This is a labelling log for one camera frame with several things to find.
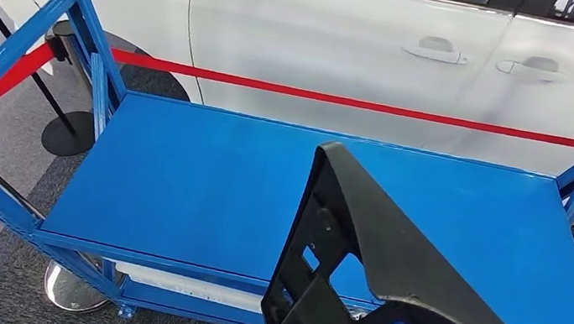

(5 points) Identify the black plastic plate frame part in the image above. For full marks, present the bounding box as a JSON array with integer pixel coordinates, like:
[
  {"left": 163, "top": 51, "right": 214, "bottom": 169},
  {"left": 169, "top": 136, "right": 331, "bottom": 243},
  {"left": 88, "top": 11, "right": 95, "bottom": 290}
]
[{"left": 258, "top": 134, "right": 541, "bottom": 324}]

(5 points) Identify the blue metal shelf rack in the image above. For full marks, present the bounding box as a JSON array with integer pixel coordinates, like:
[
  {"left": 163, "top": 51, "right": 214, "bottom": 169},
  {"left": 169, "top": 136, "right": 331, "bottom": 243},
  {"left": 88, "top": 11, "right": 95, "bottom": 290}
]
[{"left": 0, "top": 0, "right": 574, "bottom": 324}]

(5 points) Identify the white plastic tray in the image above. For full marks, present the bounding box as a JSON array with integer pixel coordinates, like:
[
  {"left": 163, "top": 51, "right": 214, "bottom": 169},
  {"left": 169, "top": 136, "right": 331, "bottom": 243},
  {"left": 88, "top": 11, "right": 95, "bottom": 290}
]
[{"left": 107, "top": 259, "right": 271, "bottom": 316}]

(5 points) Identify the red barrier belt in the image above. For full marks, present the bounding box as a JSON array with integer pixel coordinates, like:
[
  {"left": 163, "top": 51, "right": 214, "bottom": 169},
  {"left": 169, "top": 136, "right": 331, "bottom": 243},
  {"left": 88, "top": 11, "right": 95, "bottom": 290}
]
[
  {"left": 106, "top": 47, "right": 574, "bottom": 150},
  {"left": 0, "top": 34, "right": 59, "bottom": 143}
]

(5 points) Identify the chrome base stanchion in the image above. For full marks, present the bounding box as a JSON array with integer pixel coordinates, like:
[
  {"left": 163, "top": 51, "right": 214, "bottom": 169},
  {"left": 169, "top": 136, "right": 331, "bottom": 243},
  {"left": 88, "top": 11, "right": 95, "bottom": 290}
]
[{"left": 0, "top": 137, "right": 133, "bottom": 318}]

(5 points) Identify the white car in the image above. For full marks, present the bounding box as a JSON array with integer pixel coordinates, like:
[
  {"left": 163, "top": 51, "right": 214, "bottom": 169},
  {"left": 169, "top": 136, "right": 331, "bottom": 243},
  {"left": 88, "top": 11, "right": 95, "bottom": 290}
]
[{"left": 0, "top": 0, "right": 574, "bottom": 233}]

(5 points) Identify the thin black stanchion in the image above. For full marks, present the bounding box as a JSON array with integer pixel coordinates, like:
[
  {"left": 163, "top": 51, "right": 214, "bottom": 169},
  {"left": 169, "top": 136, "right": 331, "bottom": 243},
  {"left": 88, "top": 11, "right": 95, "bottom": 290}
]
[{"left": 0, "top": 0, "right": 116, "bottom": 162}]

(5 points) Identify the belt stanchion post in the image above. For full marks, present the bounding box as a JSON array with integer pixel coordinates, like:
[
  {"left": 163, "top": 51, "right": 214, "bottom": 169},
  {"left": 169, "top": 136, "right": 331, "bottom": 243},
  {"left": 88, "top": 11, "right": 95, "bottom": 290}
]
[{"left": 44, "top": 18, "right": 83, "bottom": 66}]

